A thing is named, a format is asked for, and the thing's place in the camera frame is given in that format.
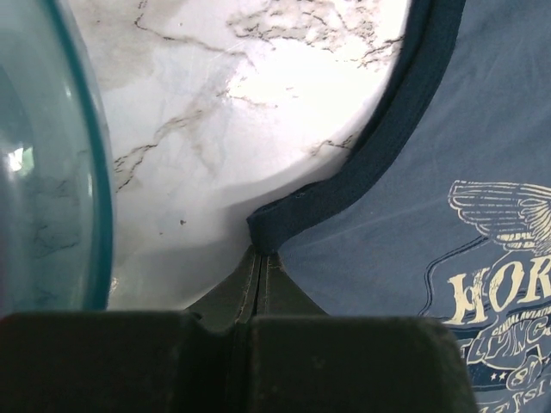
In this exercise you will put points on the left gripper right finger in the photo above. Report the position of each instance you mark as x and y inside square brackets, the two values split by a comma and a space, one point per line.
[302, 360]

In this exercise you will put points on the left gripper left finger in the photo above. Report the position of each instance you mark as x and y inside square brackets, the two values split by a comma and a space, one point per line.
[190, 360]

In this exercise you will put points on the blue printed tank top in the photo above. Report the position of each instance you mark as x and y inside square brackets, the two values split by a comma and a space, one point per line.
[442, 209]

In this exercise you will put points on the teal plastic fruit container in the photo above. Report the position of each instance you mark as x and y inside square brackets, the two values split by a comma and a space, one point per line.
[57, 196]

